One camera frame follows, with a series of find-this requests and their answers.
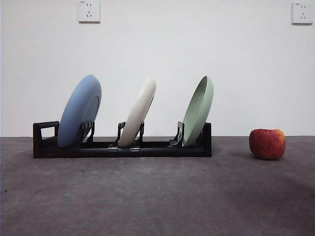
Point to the blue plate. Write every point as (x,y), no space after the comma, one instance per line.
(76,113)

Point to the black plate rack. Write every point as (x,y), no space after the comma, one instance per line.
(46,150)

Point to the red apple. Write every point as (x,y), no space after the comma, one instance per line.
(267,145)

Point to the green plate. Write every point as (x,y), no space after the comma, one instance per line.
(197,115)

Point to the white wall socket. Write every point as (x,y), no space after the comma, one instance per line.
(89,11)
(300,13)

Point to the pale cream yellow plate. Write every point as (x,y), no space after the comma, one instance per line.
(137,118)

